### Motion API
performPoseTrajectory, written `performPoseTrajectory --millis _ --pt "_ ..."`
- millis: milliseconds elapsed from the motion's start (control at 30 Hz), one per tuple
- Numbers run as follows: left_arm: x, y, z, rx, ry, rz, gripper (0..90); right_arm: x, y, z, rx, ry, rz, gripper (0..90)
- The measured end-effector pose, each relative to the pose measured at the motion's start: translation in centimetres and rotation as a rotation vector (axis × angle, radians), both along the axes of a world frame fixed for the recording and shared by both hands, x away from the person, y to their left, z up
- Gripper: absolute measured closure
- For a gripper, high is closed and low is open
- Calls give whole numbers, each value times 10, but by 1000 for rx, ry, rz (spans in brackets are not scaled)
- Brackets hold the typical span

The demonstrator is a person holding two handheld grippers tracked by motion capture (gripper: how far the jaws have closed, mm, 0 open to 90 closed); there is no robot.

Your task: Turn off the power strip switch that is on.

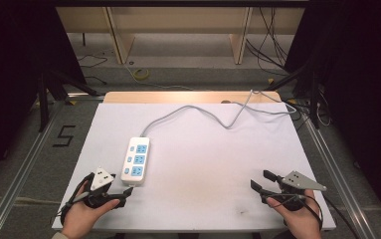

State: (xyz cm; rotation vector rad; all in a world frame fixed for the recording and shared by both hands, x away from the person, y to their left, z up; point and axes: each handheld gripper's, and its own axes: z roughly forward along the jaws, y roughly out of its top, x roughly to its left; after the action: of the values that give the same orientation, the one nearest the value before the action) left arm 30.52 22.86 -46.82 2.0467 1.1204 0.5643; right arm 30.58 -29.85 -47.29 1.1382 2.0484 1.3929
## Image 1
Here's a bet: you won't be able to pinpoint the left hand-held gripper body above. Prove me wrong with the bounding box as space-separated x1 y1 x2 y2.
84 166 128 210

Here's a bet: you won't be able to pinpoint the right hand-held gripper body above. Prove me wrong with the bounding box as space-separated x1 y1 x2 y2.
261 170 328 212

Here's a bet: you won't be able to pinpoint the person's right hand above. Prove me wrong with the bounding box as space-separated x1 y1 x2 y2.
266 188 323 239

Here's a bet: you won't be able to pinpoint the person's left hand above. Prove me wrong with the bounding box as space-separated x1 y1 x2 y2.
61 180 121 239

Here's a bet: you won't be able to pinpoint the white power strip blue sockets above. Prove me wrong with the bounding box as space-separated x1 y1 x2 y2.
119 135 151 187

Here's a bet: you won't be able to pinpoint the white table mat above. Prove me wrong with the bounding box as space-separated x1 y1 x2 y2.
51 102 336 233

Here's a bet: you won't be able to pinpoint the black metal stand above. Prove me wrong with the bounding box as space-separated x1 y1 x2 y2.
36 69 100 133
263 61 322 129

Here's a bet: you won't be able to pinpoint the yellow tape roll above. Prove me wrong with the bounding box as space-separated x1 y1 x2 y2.
133 68 150 82

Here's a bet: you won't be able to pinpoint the black curtain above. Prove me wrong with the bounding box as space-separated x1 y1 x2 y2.
0 0 88 195
283 0 381 230

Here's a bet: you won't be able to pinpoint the aluminium floor rail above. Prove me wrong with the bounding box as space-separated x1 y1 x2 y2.
0 93 105 239
300 111 380 239

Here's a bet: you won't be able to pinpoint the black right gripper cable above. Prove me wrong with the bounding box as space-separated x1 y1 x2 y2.
267 192 360 239

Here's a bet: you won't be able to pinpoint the tangle of floor cables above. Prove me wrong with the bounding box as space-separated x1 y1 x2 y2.
286 93 332 127

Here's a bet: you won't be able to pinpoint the grey power strip cable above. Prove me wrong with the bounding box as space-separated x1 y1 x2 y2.
139 89 298 138

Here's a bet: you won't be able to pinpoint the thin yellow floor cable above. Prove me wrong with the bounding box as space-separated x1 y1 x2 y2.
123 62 194 92

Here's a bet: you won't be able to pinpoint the thin black floor cable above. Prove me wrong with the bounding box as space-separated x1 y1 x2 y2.
76 53 108 86

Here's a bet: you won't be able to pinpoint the bundle of black cables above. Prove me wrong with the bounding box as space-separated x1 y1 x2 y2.
245 6 295 77

